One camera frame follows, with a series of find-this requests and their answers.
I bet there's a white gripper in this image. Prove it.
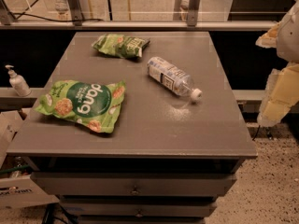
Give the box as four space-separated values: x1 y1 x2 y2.
255 1 299 127

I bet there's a drawer round knob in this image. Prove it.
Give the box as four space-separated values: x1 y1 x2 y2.
135 211 143 218
131 187 139 196

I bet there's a top drawer round knob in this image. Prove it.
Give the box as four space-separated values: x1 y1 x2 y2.
131 187 139 196

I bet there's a lower drawer round knob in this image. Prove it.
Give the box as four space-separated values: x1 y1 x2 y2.
135 211 143 218

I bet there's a black cable behind table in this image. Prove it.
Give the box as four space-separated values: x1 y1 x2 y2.
8 0 106 24

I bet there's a clear plastic water bottle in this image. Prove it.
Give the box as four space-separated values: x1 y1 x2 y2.
147 57 202 103

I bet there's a black cable on floor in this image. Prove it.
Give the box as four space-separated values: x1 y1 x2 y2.
251 124 262 142

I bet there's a grey metal frame rail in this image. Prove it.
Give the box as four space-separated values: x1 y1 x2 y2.
0 21 276 31

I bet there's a small green snack bag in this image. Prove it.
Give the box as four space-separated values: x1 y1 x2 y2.
92 34 150 59

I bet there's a large green dang snack bag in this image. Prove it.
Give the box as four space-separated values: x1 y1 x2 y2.
36 80 126 133

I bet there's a grey drawer cabinet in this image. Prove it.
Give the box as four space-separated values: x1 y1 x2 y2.
8 32 257 224

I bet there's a white cardboard box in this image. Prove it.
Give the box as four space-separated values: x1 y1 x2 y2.
0 108 58 209

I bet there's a white pump dispenser bottle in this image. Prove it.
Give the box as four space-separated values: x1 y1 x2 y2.
6 64 31 97

